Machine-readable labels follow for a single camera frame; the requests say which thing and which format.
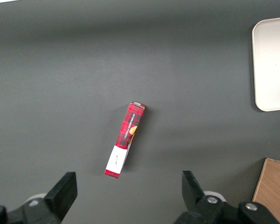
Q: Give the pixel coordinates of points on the red plaid cookie box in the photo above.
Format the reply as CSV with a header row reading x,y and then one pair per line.
x,y
128,130

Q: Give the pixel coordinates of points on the wooden two-drawer cabinet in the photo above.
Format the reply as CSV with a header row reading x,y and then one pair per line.
x,y
274,186

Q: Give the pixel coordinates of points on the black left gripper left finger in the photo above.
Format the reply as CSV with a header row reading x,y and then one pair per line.
x,y
60,196

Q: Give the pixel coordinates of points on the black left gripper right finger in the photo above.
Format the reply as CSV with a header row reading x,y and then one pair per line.
x,y
200,210

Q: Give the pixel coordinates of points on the beige rectangular tray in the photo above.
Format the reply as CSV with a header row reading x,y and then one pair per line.
x,y
273,65

